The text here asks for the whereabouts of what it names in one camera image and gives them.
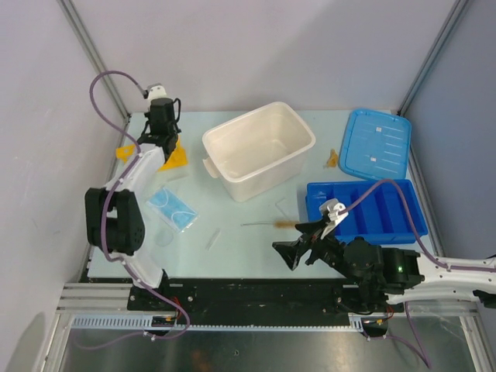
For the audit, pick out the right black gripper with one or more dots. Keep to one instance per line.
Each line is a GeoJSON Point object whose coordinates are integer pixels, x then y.
{"type": "Point", "coordinates": [291, 251]}

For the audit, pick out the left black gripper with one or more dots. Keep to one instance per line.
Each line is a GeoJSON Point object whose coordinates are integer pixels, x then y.
{"type": "Point", "coordinates": [177, 131]}

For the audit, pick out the brown bottle brush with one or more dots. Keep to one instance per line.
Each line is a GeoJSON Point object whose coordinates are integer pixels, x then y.
{"type": "Point", "coordinates": [277, 224]}

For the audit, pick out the clear glass test tube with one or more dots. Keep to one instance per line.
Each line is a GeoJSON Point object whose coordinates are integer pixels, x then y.
{"type": "Point", "coordinates": [213, 239]}

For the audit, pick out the clear watch glass dish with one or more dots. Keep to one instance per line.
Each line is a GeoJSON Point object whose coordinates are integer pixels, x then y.
{"type": "Point", "coordinates": [164, 237]}

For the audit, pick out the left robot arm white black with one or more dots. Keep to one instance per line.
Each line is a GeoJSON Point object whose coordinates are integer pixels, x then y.
{"type": "Point", "coordinates": [114, 222]}

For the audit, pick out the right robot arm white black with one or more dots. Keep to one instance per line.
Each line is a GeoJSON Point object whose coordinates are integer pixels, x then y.
{"type": "Point", "coordinates": [377, 277]}

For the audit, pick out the yellow test tube rack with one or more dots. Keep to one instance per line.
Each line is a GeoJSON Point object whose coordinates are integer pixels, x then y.
{"type": "Point", "coordinates": [178, 158]}

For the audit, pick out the clear glass slide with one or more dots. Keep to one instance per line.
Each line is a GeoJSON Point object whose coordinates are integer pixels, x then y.
{"type": "Point", "coordinates": [177, 175]}

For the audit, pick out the blue face mask in bag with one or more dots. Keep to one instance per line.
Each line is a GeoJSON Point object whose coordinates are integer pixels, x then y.
{"type": "Point", "coordinates": [171, 209]}

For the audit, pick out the blue compartment tray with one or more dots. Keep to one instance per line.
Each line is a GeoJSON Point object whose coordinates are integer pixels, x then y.
{"type": "Point", "coordinates": [380, 219]}

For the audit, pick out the small tan rubber piece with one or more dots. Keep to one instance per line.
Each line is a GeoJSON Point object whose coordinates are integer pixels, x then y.
{"type": "Point", "coordinates": [333, 159]}

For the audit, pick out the white plastic tub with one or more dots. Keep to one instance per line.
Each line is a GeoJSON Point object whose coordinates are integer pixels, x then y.
{"type": "Point", "coordinates": [258, 150]}

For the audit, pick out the blue plastic lid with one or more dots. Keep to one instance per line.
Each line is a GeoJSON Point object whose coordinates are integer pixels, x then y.
{"type": "Point", "coordinates": [375, 145]}

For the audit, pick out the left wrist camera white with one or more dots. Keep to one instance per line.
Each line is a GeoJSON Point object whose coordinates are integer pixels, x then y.
{"type": "Point", "coordinates": [155, 91]}

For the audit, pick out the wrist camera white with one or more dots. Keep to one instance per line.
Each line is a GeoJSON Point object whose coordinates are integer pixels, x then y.
{"type": "Point", "coordinates": [155, 91]}
{"type": "Point", "coordinates": [333, 213]}

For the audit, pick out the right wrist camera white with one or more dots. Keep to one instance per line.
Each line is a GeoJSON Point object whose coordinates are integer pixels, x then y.
{"type": "Point", "coordinates": [333, 213]}

